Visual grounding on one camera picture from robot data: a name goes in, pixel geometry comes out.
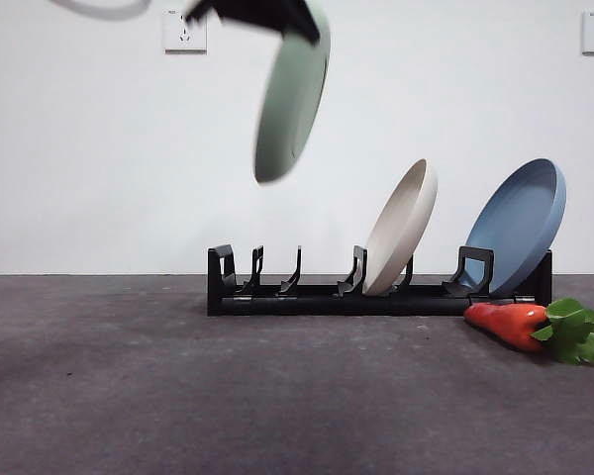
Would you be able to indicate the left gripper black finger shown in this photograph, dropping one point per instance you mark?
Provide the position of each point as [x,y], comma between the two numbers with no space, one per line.
[299,20]

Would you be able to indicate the light green plate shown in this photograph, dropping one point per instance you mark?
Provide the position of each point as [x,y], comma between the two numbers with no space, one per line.
[289,114]

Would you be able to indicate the orange carrot with green leaves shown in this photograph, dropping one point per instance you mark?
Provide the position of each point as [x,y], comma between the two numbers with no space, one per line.
[505,321]

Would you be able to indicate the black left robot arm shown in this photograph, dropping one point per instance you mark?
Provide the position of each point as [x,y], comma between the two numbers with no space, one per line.
[237,11]

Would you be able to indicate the beige plate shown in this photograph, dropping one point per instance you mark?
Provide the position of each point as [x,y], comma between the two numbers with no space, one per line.
[401,227]

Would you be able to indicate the black plate rack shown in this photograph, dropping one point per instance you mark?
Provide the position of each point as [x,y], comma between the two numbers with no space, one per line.
[326,304]

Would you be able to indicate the blue plate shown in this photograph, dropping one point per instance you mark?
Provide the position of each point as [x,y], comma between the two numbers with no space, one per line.
[515,222]

